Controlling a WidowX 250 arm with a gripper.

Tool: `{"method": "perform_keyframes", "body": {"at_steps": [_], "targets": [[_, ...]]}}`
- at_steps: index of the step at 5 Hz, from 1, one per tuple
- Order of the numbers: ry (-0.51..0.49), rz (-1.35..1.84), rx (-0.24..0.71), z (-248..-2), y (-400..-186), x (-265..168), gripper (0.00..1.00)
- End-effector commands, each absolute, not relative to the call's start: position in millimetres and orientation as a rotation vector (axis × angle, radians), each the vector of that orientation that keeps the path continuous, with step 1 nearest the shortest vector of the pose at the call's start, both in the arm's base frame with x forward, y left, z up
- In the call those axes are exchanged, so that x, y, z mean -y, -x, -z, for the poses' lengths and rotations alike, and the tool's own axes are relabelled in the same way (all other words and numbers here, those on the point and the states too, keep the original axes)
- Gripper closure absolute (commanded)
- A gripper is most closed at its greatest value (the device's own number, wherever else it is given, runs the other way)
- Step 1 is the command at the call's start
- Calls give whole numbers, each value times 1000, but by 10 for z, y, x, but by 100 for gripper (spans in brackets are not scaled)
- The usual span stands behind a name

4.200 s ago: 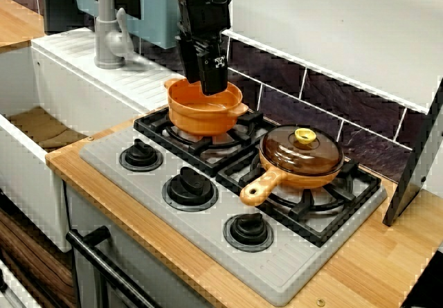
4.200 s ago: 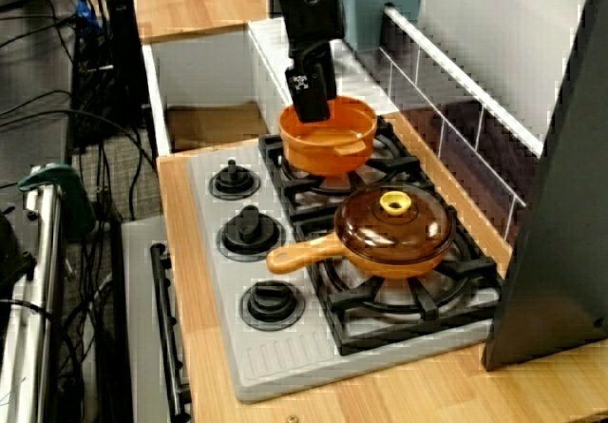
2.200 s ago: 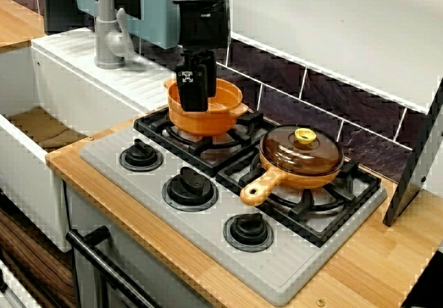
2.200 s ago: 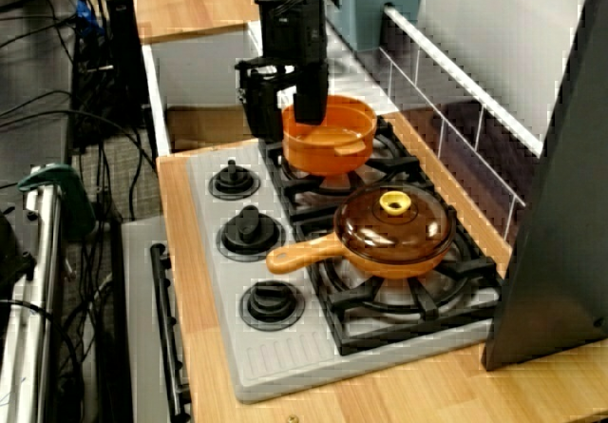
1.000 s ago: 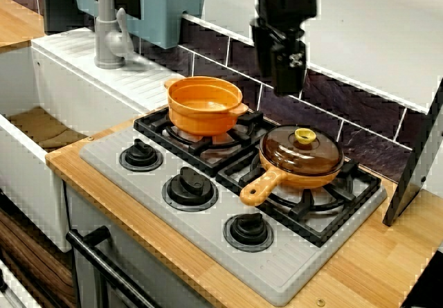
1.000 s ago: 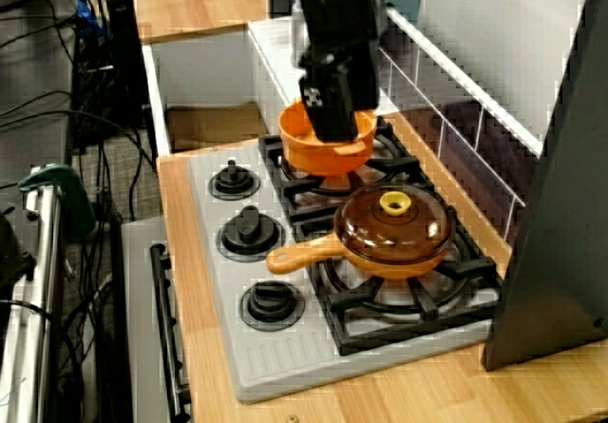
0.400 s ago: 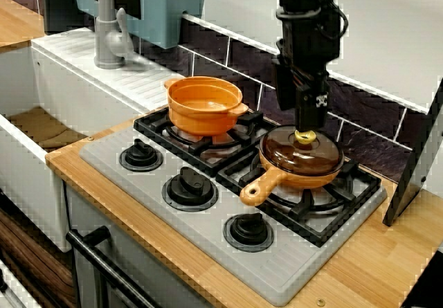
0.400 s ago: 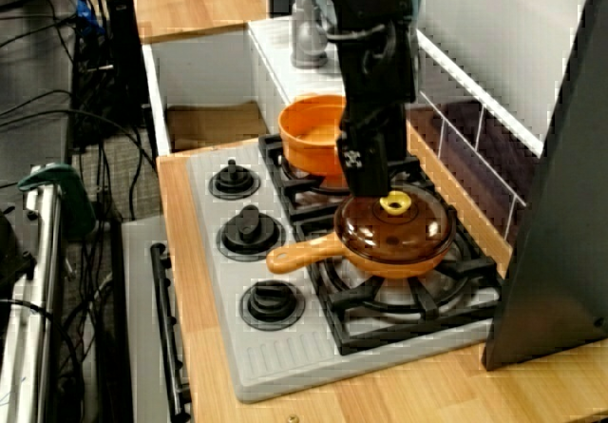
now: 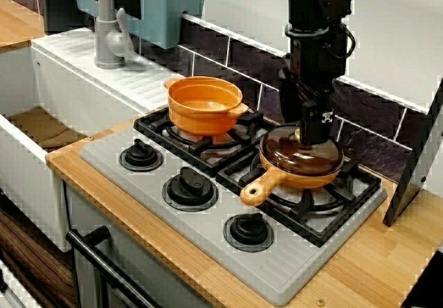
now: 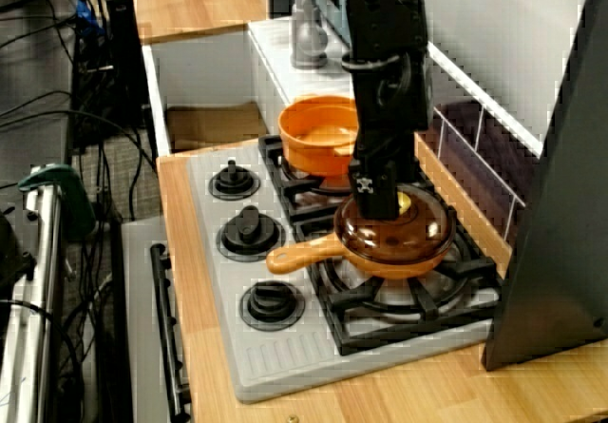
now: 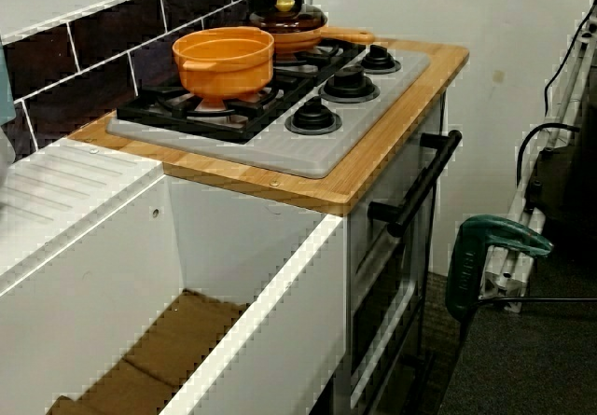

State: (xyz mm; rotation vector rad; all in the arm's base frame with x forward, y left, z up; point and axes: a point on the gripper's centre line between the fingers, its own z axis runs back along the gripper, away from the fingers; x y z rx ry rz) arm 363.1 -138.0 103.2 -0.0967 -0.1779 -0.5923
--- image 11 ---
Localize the brown transparent lid yellow knob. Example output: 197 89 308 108
248 0 330 34

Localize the orange frying pan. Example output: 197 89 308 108
272 26 377 56

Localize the black burner grate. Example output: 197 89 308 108
274 36 368 85
116 67 323 144

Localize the black stove knob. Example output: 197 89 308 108
285 96 344 135
319 65 382 104
358 44 402 75

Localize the orange plastic pot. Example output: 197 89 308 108
172 26 276 108

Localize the grey stove top plate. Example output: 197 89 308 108
105 44 431 178

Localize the wooden kitchen countertop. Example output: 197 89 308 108
67 36 470 215

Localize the dark tile backsplash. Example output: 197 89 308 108
0 0 253 162

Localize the toy oven front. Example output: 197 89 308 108
344 92 449 415

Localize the green clamp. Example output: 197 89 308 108
445 214 555 321

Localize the black device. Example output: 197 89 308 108
524 120 597 248

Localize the white sink basin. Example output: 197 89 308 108
0 137 349 415

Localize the black oven door handle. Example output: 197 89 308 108
367 129 464 238

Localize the black cable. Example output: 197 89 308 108
517 123 582 187
544 7 597 108

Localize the aluminium frame rail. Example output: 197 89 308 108
478 8 597 313

